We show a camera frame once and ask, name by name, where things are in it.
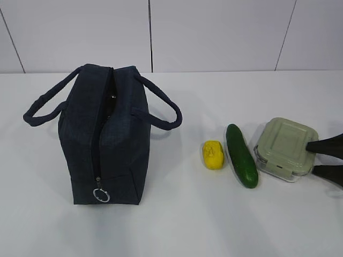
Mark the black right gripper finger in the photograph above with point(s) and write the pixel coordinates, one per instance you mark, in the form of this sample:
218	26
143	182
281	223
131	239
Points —
333	173
330	147

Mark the glass container green lid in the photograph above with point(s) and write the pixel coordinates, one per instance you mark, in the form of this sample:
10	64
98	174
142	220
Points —
281	149

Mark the green cucumber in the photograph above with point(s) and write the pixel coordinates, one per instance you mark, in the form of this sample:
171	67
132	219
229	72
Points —
242	160

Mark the yellow lemon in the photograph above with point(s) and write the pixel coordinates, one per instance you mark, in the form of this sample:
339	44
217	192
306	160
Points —
213	155

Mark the dark navy lunch bag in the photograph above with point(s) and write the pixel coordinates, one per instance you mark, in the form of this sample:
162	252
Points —
105	116

